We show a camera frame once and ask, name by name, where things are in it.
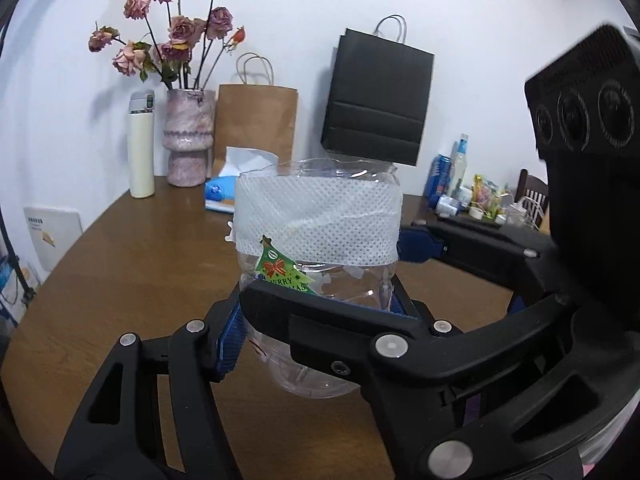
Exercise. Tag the cream thermos bottle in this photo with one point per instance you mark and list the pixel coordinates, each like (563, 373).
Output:
(140, 144)

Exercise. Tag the blue soda can upright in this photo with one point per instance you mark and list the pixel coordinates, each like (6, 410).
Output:
(437, 178)

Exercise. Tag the black paper bag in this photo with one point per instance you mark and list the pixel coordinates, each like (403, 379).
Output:
(378, 96)

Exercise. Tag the snack packets pile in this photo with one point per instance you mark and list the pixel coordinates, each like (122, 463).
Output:
(486, 197)

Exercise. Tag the brown paper bag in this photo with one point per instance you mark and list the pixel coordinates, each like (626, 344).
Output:
(261, 116)

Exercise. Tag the blue tissue box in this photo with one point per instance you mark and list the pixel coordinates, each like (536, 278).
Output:
(219, 190)

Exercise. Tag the dried pink roses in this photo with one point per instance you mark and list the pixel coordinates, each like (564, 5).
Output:
(174, 47)

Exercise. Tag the pink ceramic vase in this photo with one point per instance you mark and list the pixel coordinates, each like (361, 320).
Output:
(188, 135)

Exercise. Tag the blue can lying down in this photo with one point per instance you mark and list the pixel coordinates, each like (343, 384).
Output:
(447, 206)

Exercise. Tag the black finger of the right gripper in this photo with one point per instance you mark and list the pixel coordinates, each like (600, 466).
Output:
(415, 383)

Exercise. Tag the white box with label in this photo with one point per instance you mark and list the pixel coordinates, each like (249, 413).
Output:
(53, 232)

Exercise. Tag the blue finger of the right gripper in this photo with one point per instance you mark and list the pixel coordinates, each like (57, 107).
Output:
(514, 258)

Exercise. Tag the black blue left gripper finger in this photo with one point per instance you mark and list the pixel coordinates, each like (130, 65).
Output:
(150, 411)

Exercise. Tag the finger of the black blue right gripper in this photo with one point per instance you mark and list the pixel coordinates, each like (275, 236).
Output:
(402, 304)

